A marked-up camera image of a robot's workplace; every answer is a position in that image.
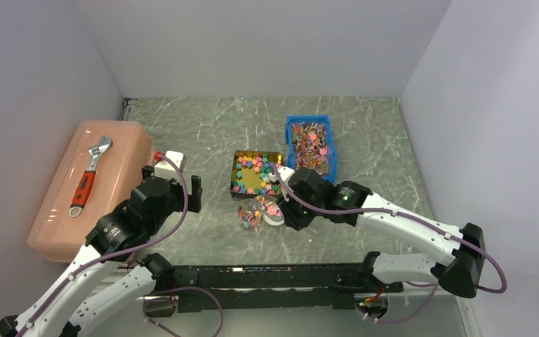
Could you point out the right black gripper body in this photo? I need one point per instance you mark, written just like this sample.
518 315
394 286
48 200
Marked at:
299 213

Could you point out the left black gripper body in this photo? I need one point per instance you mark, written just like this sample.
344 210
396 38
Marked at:
177 197

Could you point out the small clear glass jar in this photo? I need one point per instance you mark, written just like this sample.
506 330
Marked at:
249 217

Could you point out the tin of star candies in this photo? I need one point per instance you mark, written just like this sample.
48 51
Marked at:
250 174

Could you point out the blue bin of lollipops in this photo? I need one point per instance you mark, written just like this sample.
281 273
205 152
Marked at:
311 145

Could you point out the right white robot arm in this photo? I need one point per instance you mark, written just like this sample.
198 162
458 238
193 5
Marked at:
449 256

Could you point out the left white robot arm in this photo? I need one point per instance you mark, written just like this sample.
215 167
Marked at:
68 308

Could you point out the round white jar lid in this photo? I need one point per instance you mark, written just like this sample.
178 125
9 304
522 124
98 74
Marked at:
274 219

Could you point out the orange translucent storage box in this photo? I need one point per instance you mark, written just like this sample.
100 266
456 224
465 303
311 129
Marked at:
57 236

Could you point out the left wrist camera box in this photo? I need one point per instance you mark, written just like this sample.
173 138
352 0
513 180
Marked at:
169 164

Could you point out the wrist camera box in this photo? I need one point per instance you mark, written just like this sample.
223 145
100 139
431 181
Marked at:
169 164
284 174

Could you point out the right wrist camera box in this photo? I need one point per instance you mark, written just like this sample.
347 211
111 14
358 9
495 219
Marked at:
284 174

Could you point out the red handled adjustable wrench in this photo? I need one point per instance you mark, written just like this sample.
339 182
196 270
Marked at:
83 189

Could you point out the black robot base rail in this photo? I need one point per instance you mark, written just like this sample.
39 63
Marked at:
339 286

